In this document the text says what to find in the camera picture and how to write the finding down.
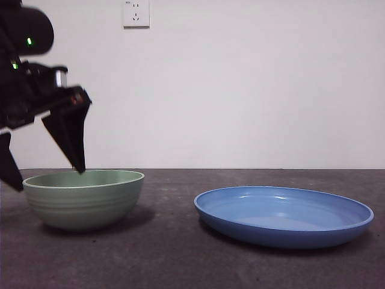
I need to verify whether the pale green ribbed bowl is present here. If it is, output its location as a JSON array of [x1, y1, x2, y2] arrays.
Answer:
[[22, 169, 146, 232]]

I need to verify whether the blue round plate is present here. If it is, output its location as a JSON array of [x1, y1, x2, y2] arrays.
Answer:
[[193, 185, 375, 250]]

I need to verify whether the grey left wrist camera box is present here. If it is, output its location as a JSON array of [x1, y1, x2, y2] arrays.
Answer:
[[49, 64, 69, 90]]

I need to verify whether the white wall socket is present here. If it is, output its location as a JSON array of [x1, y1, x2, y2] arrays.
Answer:
[[122, 0, 151, 30]]

